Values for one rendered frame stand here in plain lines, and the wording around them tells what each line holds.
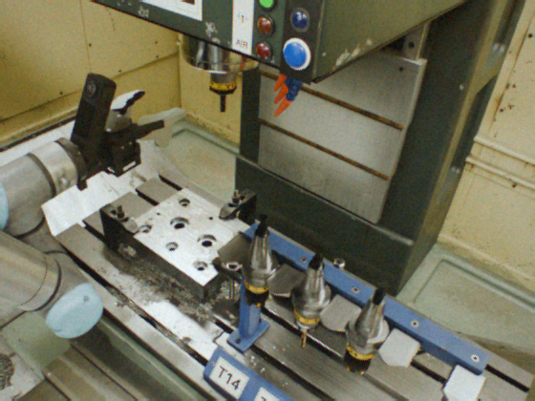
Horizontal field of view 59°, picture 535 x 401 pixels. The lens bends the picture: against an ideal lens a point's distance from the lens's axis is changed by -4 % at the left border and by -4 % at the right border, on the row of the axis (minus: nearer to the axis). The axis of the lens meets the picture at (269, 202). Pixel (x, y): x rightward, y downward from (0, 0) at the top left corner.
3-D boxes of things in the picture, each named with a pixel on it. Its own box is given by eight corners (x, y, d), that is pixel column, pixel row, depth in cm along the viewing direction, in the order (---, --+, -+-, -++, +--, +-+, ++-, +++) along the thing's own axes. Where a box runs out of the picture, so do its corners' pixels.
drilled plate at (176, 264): (203, 299, 114) (203, 285, 111) (123, 242, 127) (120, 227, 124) (264, 248, 129) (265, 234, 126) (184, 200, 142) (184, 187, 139)
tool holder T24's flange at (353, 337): (390, 330, 79) (393, 321, 78) (376, 357, 75) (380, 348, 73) (354, 314, 81) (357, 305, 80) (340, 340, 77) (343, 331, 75)
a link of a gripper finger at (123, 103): (132, 112, 90) (110, 138, 83) (128, 83, 86) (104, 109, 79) (148, 115, 89) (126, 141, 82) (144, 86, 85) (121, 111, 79)
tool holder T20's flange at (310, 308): (335, 301, 83) (337, 291, 82) (313, 322, 80) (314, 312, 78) (307, 281, 86) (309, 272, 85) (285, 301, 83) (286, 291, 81)
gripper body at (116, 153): (117, 145, 84) (58, 178, 77) (109, 102, 79) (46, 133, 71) (145, 161, 81) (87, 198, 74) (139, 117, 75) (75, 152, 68)
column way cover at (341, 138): (376, 228, 144) (420, 65, 112) (251, 165, 165) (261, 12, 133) (384, 221, 147) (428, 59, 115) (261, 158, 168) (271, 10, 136)
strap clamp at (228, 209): (224, 245, 134) (225, 203, 125) (216, 240, 136) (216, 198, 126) (255, 221, 143) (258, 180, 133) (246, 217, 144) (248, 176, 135)
